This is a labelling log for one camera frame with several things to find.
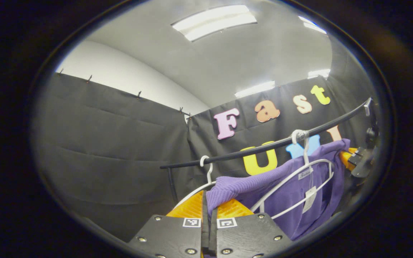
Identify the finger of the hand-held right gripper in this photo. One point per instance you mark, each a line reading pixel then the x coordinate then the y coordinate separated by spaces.
pixel 362 163

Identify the black metal clothes rack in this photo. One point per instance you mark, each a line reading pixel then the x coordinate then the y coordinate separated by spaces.
pixel 228 155

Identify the white plastic hanger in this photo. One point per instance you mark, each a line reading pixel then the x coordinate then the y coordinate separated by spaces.
pixel 209 175
pixel 305 152

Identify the ceiling light panel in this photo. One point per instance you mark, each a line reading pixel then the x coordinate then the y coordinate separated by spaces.
pixel 255 89
pixel 213 21
pixel 318 73
pixel 312 25

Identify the black backdrop cloth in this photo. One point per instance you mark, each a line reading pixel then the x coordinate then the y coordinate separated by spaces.
pixel 102 150

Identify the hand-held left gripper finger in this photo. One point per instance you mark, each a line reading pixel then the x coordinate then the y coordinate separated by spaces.
pixel 205 233
pixel 212 236

